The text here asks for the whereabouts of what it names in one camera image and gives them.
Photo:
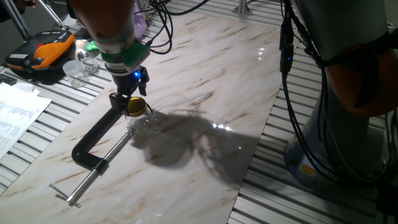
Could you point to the gold metal jar lid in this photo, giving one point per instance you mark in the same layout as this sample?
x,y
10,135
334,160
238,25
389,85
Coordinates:
x,y
137,106

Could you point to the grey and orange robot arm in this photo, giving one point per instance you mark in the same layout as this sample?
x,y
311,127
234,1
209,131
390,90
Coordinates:
x,y
342,18

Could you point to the marble pattern board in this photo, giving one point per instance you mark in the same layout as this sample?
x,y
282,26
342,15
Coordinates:
x,y
202,193

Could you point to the printed white paper sheets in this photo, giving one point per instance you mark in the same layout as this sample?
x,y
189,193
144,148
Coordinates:
x,y
18,115

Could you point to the white plastic bottle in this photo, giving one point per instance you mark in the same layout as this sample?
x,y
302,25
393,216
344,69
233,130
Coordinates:
x,y
79,45

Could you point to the black computer keyboard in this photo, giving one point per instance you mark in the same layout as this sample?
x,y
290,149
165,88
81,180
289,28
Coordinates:
x,y
7,79

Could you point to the orange and black teach pendant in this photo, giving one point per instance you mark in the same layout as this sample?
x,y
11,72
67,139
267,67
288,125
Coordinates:
x,y
46,49

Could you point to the purple plastic bag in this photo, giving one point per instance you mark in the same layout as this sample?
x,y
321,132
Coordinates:
x,y
140,23

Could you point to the translucent plastic cup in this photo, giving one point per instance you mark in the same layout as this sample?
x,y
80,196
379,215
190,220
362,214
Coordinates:
x,y
74,73

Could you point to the clear glass jar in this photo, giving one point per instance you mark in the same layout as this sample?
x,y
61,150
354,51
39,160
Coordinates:
x,y
140,123

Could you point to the black metal C-clamp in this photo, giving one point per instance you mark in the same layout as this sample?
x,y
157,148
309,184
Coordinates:
x,y
96,132

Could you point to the grey metal strut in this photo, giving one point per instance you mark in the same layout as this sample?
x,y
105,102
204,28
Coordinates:
x,y
15,18
51,14

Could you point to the silver pole with base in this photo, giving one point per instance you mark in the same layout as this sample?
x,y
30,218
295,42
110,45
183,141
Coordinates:
x,y
242,7

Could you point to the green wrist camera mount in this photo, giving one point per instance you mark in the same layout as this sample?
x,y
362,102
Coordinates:
x,y
133,54

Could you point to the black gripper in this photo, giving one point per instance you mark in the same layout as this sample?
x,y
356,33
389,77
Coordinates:
x,y
126,82

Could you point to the small jar with silver lid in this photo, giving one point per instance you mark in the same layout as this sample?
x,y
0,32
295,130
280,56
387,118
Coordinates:
x,y
88,63

